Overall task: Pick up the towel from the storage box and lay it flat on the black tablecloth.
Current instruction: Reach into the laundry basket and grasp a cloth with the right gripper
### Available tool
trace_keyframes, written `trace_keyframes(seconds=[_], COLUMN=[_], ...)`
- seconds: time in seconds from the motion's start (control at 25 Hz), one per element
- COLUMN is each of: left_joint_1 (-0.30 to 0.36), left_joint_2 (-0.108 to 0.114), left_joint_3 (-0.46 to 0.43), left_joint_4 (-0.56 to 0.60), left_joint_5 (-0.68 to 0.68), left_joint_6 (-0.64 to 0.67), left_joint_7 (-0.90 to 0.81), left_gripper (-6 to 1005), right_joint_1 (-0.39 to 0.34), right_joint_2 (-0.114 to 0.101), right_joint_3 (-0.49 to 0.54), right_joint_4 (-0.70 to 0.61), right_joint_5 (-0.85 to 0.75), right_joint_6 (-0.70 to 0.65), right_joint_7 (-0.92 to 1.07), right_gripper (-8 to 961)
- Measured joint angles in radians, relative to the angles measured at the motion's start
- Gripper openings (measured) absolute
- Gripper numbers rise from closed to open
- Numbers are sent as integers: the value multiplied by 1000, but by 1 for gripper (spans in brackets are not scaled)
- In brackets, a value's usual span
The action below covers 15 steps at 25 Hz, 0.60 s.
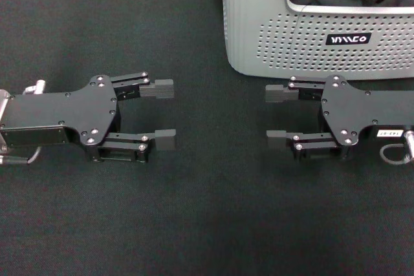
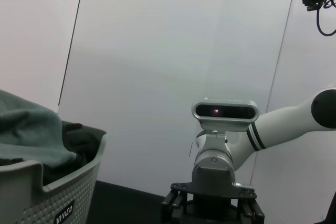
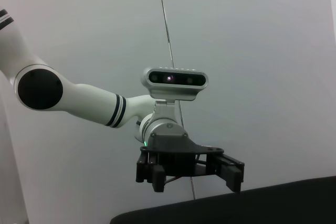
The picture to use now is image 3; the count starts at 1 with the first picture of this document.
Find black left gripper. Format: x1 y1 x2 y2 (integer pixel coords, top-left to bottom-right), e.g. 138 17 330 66
135 132 246 193

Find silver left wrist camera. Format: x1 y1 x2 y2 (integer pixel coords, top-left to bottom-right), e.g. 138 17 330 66
140 66 210 102

